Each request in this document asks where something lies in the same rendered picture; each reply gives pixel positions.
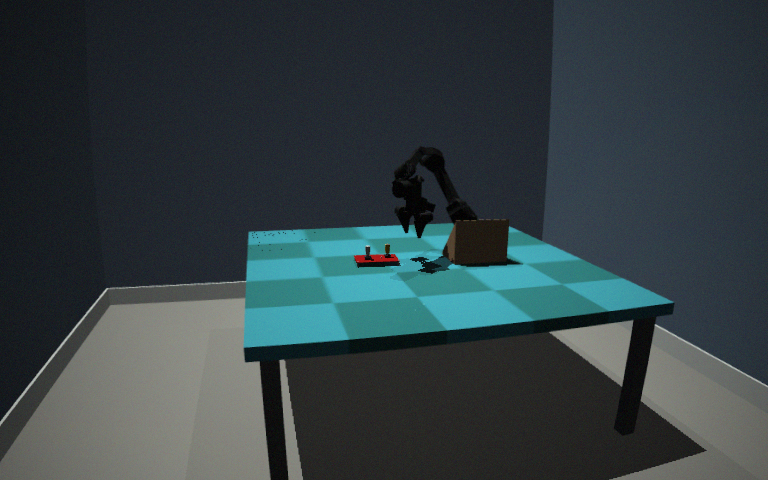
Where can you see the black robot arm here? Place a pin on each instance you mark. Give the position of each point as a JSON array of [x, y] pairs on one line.
[[403, 186]]

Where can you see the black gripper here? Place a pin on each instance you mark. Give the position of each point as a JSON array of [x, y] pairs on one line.
[[413, 207]]

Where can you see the red circuit board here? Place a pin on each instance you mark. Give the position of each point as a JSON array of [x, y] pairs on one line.
[[376, 258]]

